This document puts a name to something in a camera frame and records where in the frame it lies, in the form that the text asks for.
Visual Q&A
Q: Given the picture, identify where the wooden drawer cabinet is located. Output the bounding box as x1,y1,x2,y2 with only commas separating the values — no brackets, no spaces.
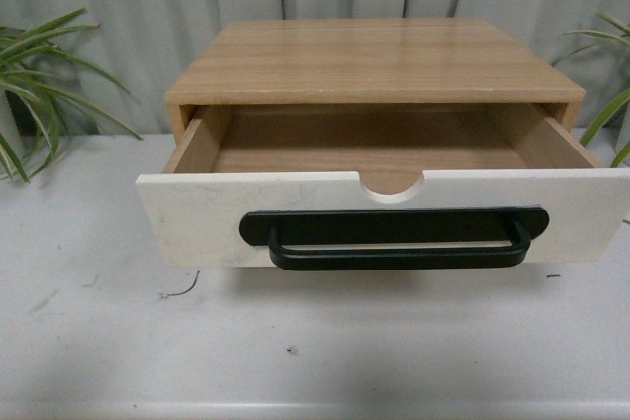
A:
165,18,585,136

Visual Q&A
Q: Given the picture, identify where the black drawer handle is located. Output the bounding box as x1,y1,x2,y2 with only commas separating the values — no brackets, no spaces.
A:
239,207,550,271

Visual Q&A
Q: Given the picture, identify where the green spider plant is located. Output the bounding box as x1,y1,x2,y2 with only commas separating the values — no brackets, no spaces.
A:
1,7,141,183
552,0,629,169

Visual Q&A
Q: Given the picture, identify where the white top drawer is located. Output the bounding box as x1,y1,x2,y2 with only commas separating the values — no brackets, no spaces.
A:
137,104,629,268

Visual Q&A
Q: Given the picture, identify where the green spider plant left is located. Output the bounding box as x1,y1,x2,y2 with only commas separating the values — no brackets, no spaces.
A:
1,7,141,183

